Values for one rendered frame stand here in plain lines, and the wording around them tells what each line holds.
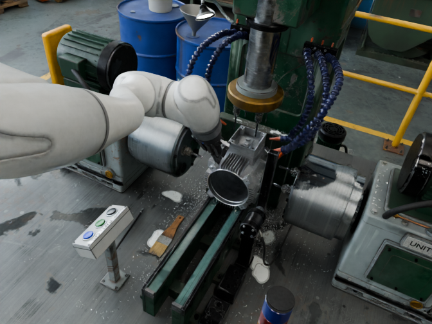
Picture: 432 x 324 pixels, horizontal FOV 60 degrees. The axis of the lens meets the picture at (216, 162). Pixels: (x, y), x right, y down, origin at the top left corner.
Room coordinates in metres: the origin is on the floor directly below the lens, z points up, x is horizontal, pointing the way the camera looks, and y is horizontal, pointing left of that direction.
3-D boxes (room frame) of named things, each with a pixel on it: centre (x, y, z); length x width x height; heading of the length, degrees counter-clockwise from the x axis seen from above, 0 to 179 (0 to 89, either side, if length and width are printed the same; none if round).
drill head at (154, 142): (1.16, 0.24, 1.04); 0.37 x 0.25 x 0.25; 68
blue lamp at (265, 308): (0.42, -0.16, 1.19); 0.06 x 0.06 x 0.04
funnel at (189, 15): (2.63, 0.23, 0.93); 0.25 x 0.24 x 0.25; 159
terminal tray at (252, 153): (1.06, -0.10, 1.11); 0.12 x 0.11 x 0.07; 158
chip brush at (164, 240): (0.87, 0.15, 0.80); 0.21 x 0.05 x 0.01; 160
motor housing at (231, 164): (1.03, -0.09, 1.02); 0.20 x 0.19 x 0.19; 158
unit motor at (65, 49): (1.24, 0.51, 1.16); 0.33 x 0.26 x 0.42; 68
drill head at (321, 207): (0.90, -0.39, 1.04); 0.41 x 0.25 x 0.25; 68
